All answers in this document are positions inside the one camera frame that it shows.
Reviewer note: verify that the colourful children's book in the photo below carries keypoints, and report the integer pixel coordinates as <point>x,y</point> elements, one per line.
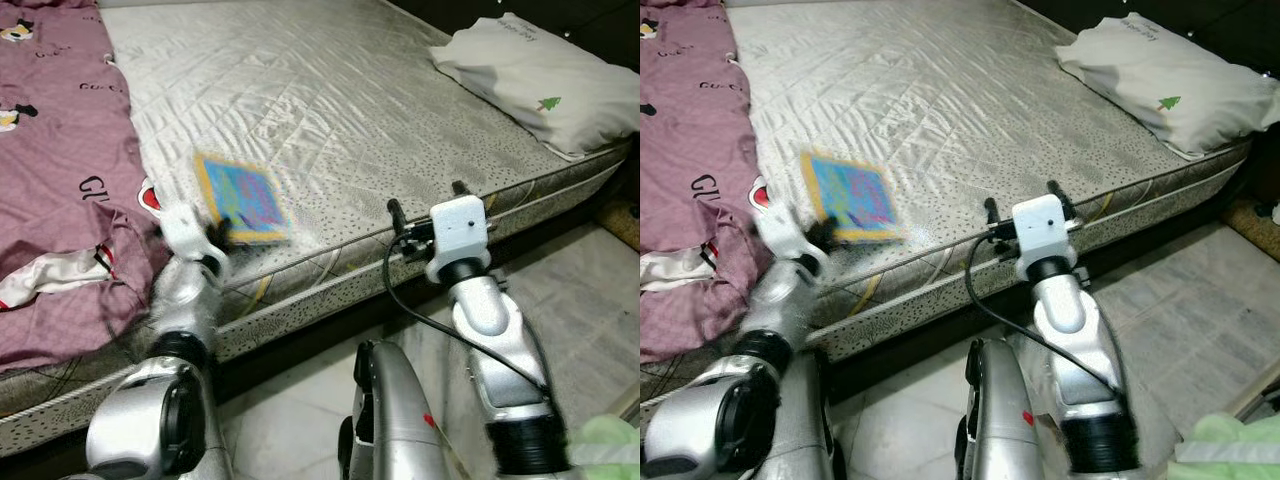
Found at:
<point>855,195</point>
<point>245,200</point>

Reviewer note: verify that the white pillow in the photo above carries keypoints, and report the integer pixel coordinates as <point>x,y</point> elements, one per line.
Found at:
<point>1160,85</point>
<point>540,90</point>

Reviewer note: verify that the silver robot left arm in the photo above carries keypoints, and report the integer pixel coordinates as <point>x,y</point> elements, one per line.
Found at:
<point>150,410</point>
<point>740,400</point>

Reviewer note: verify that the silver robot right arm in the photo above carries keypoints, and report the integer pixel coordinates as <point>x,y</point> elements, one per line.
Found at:
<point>1075,330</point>
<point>500,340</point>

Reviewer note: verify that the white quilted mattress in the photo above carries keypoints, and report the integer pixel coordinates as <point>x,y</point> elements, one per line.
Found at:
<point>350,110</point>
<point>950,110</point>

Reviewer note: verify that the pink cartoon print blanket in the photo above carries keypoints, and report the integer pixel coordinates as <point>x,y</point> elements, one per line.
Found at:
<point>700,180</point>
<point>60,180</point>

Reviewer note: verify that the silver robot right leg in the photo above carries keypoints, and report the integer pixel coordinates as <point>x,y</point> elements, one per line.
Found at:
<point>1005,420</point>
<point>395,420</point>

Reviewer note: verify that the light green fleece cloth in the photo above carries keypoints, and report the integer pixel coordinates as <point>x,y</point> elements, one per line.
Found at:
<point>1225,450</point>
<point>605,450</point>

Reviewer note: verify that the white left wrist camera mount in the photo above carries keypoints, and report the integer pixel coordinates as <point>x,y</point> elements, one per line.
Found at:
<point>785,240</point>
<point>185,235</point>

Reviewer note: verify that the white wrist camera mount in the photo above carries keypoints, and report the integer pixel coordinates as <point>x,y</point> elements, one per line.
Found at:
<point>460,230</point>
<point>785,240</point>
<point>1045,228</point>
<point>185,235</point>

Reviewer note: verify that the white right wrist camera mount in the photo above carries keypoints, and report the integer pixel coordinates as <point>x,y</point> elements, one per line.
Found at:
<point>1045,228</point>
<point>460,230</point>

